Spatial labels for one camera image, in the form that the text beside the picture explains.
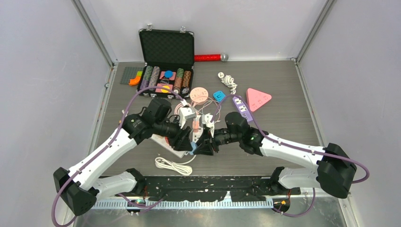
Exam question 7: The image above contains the red glitter microphone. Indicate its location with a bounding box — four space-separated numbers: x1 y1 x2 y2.
194 53 229 62

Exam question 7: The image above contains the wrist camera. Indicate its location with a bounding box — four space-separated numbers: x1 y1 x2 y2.
178 100 197 129
201 113 215 137

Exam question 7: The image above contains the pink coiled cable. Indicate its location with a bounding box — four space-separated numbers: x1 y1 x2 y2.
174 100 221 126

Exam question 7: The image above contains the purple power strip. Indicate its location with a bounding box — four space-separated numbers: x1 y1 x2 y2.
233 97 253 122

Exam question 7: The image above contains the orange toy block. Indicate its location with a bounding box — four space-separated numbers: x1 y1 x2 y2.
128 71 142 86

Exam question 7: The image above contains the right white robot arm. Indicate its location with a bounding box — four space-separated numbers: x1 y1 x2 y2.
194 112 357 199

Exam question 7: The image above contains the white bundled power cord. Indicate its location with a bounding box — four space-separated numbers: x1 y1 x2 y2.
155 154 198 176

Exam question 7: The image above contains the black poker chip case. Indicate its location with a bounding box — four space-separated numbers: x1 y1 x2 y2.
137 25 194 99

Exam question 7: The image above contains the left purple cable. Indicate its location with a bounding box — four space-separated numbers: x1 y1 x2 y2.
51 86 189 227

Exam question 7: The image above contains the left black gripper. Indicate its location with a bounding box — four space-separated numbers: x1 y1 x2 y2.
154 115 193 150

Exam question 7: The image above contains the light blue charger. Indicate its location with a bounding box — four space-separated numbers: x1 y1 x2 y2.
188 142 198 155

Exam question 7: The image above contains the round pink socket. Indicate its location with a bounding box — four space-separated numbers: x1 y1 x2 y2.
190 87 209 103

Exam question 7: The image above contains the grey building baseplate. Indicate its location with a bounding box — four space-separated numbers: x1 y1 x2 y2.
120 67 143 85

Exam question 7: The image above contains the pink small charger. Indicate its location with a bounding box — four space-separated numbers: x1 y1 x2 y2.
192 120 199 132

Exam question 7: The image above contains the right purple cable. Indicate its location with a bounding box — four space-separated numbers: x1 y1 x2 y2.
210 94 370 218

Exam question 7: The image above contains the small white power strip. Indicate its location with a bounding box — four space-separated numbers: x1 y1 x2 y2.
192 128 203 143

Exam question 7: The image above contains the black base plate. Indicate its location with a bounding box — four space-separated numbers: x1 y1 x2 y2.
123 176 300 202

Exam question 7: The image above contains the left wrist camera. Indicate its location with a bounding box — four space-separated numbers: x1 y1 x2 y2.
178 100 197 129

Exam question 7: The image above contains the purple cable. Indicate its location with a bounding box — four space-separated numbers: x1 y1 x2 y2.
210 94 370 218
51 86 189 227

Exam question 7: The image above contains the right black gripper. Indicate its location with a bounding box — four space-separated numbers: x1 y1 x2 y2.
194 127 242 156

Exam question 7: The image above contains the long white colourful power strip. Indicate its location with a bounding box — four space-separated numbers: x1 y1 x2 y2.
150 134 188 158

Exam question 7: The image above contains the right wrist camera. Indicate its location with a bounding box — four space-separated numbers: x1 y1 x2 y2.
201 113 215 137

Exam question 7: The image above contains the white coiled cable with plug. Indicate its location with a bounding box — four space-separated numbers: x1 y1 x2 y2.
218 71 238 95

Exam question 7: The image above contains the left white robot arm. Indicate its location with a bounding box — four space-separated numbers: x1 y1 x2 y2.
53 98 196 216

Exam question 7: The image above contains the blue plug adapter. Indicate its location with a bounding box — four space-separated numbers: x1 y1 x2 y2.
213 90 226 103

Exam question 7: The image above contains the pink power strip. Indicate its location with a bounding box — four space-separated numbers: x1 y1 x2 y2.
246 88 272 112

